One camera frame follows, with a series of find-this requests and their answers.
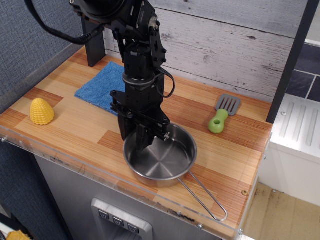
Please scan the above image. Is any silver dispenser panel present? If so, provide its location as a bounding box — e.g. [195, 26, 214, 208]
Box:
[91, 198, 153, 240]

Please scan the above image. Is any yellow toy corn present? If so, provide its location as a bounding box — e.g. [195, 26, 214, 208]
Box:
[30, 98, 55, 126]

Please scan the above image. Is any dark left upright post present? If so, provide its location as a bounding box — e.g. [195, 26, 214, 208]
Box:
[81, 18, 106, 67]

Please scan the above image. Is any white ribbed box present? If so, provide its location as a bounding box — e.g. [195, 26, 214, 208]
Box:
[258, 94, 320, 206]

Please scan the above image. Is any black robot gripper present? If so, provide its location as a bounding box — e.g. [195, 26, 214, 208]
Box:
[110, 77, 170, 152]

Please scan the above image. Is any dark upright post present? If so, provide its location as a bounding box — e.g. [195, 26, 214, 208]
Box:
[81, 18, 106, 67]
[266, 0, 320, 124]

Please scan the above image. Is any blue folded cloth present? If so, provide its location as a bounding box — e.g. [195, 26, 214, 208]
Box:
[74, 61, 125, 116]

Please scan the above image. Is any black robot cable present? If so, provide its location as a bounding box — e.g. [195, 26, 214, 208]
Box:
[23, 0, 105, 46]

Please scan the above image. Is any yellow object bottom corner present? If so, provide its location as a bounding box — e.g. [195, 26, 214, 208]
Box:
[6, 230, 31, 240]

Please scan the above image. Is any green handled grey spatula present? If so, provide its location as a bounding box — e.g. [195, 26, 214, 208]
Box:
[208, 93, 241, 134]

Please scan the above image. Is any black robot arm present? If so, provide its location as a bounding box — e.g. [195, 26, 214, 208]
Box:
[70, 0, 170, 152]

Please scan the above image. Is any dark right upright post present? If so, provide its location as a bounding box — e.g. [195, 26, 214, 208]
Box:
[266, 0, 320, 124]

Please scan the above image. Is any stainless steel pot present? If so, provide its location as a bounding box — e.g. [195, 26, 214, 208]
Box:
[123, 123, 228, 222]

